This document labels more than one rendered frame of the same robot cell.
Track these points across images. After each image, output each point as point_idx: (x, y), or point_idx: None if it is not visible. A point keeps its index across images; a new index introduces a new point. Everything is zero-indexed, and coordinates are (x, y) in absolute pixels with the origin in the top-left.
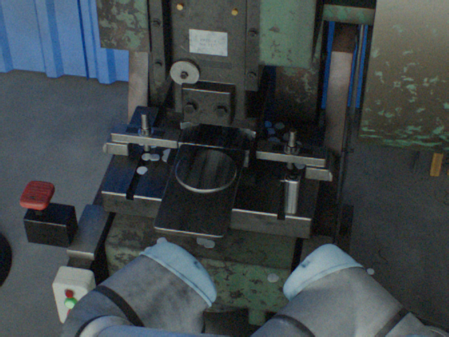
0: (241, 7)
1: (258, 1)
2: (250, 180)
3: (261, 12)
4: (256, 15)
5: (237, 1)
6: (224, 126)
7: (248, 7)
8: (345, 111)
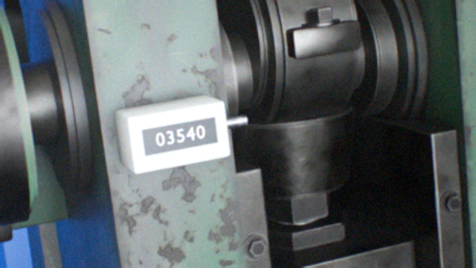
0: (405, 266)
1: (459, 228)
2: None
3: (474, 246)
4: (458, 260)
5: (397, 257)
6: None
7: (444, 249)
8: None
